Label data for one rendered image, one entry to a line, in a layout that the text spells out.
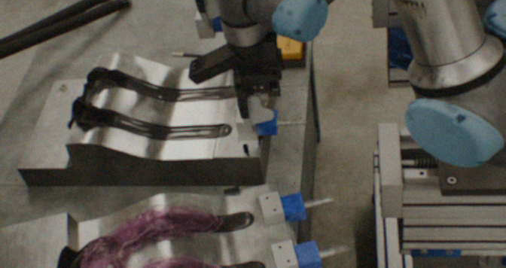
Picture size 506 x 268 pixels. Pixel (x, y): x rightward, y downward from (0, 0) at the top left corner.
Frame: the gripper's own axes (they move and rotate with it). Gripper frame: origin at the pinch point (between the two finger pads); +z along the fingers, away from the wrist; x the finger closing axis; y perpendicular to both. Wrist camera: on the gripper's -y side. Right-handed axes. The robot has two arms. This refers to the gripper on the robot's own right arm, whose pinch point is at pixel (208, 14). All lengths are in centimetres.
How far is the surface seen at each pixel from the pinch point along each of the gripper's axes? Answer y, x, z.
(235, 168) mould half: 9.2, -36.0, 9.4
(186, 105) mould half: -2.6, -21.4, 6.7
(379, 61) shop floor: 38, 89, 95
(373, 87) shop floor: 35, 74, 95
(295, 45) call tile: 18.1, 2.1, 11.4
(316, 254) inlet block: 26, -56, 8
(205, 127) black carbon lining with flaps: 2.4, -27.7, 6.7
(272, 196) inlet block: 17.5, -44.8, 6.9
